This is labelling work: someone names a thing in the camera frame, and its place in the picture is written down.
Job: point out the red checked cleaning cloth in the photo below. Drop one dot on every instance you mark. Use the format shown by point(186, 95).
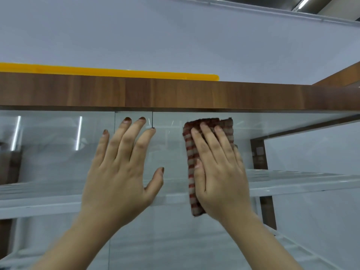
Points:
point(191, 149)

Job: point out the person's left little finger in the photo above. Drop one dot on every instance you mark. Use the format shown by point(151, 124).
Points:
point(101, 146)

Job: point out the person's right middle finger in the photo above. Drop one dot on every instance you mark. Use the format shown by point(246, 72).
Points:
point(213, 141)

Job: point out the white cabinet shelf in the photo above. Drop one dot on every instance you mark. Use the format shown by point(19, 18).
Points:
point(295, 184)

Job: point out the grey ceiling rail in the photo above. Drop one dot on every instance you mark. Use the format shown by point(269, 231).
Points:
point(323, 16)

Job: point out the person's left middle finger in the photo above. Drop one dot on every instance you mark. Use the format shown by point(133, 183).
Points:
point(133, 136)

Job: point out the brown wooden display cabinet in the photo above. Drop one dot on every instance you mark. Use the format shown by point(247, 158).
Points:
point(168, 94)

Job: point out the person's right forearm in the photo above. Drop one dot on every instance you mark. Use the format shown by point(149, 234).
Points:
point(261, 247)

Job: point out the person's right hand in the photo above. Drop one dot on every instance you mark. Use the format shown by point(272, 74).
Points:
point(222, 185)

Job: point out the yellow plastic strip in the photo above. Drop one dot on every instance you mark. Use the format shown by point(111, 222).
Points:
point(112, 72)

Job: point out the person's left forearm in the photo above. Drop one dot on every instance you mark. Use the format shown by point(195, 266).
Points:
point(76, 247)

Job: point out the long ceiling tube light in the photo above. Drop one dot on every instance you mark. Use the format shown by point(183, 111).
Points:
point(303, 3)

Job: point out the person's right thumb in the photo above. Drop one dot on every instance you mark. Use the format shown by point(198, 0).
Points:
point(199, 177)

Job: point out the person's right little finger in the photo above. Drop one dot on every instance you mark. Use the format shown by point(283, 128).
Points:
point(239, 160)

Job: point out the person's left thumb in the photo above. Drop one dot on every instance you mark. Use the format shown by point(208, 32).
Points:
point(156, 182)

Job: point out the person's left hand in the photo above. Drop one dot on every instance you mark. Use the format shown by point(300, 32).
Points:
point(118, 182)

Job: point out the clear sliding glass door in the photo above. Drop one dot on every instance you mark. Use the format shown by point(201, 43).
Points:
point(295, 199)
point(56, 154)

